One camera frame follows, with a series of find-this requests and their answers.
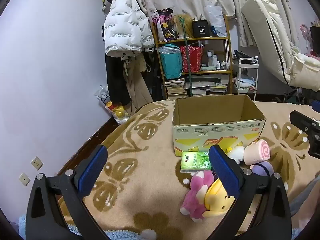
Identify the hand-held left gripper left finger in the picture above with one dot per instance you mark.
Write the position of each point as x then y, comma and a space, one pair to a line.
92, 170

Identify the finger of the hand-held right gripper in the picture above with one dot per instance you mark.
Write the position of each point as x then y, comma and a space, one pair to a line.
301, 121

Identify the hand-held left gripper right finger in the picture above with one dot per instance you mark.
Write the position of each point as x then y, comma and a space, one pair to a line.
225, 170

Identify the white fluffy plush toy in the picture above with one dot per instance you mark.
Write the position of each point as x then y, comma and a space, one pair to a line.
237, 153

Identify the green tissue pack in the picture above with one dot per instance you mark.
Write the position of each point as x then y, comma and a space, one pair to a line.
195, 161

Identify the yellow plush toy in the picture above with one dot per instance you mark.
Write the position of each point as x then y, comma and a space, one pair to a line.
217, 202

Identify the pink swirl roll plush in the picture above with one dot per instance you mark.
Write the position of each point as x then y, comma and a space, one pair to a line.
257, 152

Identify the pink plush toy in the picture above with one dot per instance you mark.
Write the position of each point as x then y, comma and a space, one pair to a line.
197, 195

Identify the purple plush toy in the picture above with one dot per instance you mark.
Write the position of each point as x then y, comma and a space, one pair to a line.
262, 168

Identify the cardboard box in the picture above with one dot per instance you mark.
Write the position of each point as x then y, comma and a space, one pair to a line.
215, 130

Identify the beige patterned blanket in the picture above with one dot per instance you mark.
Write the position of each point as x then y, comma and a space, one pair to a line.
150, 160

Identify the plastic bag of toys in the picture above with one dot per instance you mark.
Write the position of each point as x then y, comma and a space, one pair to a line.
113, 107

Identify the white trolley cart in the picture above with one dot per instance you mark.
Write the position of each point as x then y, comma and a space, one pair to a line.
246, 82

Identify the light blue fluffy blanket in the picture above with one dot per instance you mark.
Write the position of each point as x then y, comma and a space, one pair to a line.
120, 235

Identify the pile of books and papers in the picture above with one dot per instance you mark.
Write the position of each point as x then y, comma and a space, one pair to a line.
207, 87

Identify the black hanging garment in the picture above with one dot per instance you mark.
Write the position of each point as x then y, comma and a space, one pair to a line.
113, 80

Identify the stack of books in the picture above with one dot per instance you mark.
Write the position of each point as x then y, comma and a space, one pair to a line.
175, 88

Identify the beige hanging trousers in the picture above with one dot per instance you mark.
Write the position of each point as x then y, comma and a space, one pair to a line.
136, 85

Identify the white padded recliner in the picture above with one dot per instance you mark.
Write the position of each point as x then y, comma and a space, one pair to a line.
270, 30

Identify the wooden shelf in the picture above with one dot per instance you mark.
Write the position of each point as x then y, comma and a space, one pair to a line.
228, 55

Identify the row of cosmetic bottles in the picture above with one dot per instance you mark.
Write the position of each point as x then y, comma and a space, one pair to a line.
215, 61

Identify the dark hanging clothes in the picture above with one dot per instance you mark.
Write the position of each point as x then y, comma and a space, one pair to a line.
155, 77

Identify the green pole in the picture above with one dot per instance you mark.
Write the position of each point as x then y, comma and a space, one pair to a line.
188, 62

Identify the red patterned bag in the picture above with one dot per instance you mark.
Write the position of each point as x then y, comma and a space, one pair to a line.
195, 58

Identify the teal bag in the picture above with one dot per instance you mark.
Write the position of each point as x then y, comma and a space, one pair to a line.
171, 62

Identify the clear plastic bag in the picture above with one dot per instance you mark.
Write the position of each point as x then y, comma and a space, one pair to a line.
216, 20

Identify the black box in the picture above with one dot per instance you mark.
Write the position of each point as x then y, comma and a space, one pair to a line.
200, 28

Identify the white puffer jacket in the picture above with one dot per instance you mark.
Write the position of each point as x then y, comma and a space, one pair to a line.
125, 25

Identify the blond wig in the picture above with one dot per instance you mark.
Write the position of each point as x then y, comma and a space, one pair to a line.
181, 25

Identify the pink and black printed bag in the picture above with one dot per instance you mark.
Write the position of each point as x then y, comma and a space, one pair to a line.
163, 25

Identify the wall socket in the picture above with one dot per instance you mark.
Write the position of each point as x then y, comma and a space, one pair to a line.
24, 179
36, 163

